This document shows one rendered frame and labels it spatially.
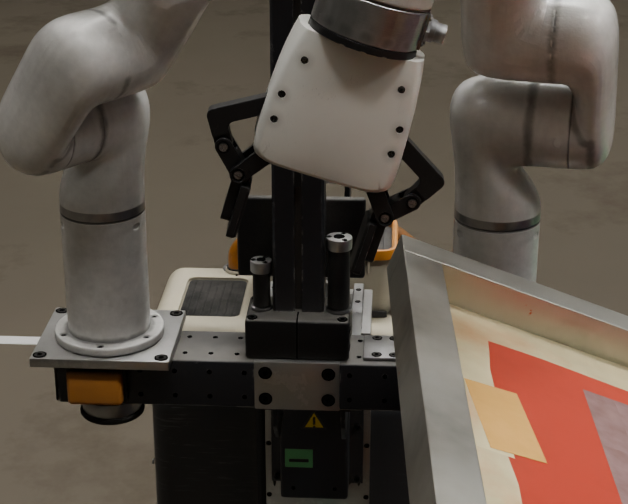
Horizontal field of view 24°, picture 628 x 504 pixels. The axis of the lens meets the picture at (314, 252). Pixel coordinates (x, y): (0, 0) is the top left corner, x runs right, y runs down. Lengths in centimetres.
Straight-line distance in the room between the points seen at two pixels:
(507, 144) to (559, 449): 47
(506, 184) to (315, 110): 62
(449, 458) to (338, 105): 25
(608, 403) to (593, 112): 35
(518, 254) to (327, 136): 65
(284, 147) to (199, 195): 441
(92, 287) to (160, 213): 360
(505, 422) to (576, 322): 22
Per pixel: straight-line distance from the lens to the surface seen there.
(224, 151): 100
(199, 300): 233
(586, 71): 148
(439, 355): 113
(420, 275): 127
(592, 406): 127
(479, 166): 155
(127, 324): 166
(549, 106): 153
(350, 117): 97
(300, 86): 97
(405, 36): 95
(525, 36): 147
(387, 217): 101
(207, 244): 495
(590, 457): 118
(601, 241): 505
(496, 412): 117
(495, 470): 109
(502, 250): 159
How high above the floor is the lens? 187
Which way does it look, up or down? 23 degrees down
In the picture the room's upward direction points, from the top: straight up
